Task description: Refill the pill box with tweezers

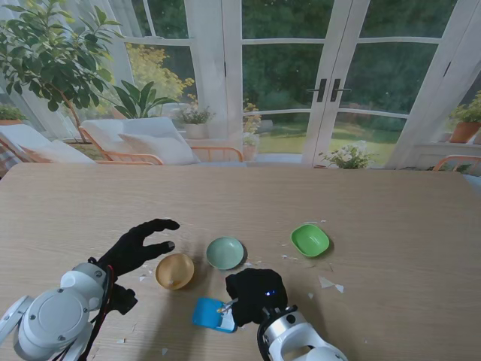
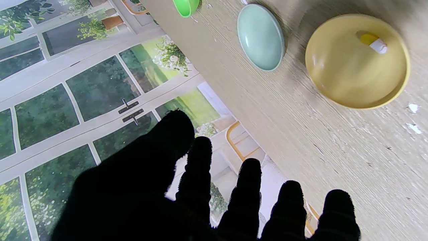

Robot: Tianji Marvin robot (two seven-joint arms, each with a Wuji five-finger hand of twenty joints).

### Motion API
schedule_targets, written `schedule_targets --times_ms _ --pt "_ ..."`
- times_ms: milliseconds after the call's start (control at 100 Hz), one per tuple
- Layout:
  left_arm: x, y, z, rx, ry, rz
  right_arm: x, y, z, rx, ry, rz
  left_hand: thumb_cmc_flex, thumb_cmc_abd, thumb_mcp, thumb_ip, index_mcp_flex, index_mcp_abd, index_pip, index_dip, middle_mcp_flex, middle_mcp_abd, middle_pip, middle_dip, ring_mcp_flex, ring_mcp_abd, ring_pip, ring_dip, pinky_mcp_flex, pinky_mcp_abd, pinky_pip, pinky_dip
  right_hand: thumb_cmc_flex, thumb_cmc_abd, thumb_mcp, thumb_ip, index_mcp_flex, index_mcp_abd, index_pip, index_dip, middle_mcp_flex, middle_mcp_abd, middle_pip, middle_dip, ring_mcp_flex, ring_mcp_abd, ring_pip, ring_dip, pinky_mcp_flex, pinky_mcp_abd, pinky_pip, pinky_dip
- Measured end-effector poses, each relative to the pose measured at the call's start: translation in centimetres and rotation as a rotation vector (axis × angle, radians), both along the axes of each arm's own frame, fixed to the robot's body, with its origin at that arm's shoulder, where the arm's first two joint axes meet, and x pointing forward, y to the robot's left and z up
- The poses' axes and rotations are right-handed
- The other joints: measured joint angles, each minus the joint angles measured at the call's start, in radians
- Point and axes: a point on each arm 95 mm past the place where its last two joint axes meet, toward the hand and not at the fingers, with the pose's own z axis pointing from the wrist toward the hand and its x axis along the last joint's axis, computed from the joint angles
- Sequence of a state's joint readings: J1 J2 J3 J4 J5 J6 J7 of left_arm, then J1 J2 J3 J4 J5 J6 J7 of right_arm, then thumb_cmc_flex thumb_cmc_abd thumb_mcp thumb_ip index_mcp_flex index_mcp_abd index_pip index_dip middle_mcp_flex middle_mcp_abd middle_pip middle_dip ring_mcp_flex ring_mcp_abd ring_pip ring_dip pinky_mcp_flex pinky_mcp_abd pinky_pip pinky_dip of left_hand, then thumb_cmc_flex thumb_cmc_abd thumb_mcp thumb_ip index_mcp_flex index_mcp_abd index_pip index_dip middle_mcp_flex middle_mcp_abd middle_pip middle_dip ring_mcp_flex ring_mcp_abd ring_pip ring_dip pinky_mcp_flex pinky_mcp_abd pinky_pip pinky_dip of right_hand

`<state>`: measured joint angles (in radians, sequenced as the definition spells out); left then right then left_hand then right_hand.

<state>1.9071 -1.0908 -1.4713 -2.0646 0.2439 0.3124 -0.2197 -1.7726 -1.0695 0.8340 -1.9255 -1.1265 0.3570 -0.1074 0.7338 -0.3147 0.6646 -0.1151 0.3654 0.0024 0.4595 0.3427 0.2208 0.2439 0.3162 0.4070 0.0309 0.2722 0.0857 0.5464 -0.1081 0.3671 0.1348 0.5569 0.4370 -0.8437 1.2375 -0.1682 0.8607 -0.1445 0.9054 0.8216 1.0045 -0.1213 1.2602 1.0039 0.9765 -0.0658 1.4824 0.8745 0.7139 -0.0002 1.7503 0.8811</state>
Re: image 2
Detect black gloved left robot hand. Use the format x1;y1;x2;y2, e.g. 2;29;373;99
50;110;361;241

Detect yellow and white capsule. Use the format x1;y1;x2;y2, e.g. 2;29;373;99
359;32;388;55

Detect flowering plant in white pot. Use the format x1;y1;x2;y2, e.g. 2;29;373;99
209;182;228;215

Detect terracotta potted plant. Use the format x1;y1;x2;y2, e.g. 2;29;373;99
78;15;124;41

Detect green plastic dish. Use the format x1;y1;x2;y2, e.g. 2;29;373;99
173;0;200;18

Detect pale green ceramic bowl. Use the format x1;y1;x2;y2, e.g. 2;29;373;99
237;4;285;72

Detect dark leafy branch plant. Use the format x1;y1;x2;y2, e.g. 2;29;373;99
0;0;54;41

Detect yellow plastic dish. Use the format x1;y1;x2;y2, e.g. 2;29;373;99
305;14;410;109

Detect black door handle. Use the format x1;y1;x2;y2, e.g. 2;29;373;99
122;108;144;126
118;98;139;114

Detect white lounge chair wooden frame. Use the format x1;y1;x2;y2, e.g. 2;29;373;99
227;120;320;235

